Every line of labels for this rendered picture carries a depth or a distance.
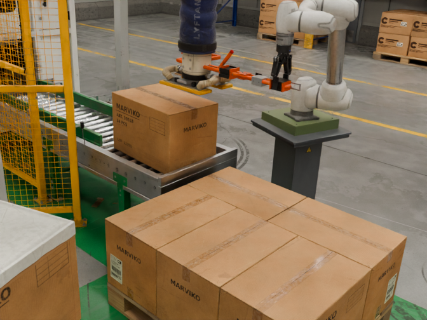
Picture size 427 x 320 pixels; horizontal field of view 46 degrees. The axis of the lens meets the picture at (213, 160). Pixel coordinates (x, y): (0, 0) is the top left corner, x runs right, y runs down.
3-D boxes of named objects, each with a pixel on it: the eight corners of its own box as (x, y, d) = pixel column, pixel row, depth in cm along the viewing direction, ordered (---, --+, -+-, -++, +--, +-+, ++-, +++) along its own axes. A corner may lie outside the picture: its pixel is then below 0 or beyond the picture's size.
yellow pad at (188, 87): (159, 83, 305) (159, 75, 303) (170, 80, 312) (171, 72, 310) (200, 96, 285) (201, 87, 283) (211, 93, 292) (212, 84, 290)
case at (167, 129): (113, 148, 349) (111, 91, 334) (159, 135, 375) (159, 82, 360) (169, 176, 310) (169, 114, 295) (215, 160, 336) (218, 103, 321)
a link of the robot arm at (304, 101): (293, 104, 353) (296, 73, 345) (319, 107, 347) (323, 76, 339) (287, 110, 339) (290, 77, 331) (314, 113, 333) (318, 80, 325)
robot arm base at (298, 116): (302, 110, 360) (303, 103, 358) (319, 119, 341) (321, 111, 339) (279, 112, 354) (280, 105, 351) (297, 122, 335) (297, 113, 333)
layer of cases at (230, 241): (107, 282, 278) (104, 218, 262) (226, 219, 346) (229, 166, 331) (288, 411, 205) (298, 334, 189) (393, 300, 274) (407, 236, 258)
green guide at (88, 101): (37, 87, 477) (36, 78, 474) (47, 86, 484) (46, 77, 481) (150, 131, 380) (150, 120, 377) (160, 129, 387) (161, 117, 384)
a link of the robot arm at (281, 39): (272, 32, 255) (271, 44, 257) (287, 35, 249) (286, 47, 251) (283, 30, 261) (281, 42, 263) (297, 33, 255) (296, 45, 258)
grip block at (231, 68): (217, 77, 286) (218, 66, 283) (228, 74, 293) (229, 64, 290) (229, 80, 281) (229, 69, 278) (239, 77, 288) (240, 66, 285)
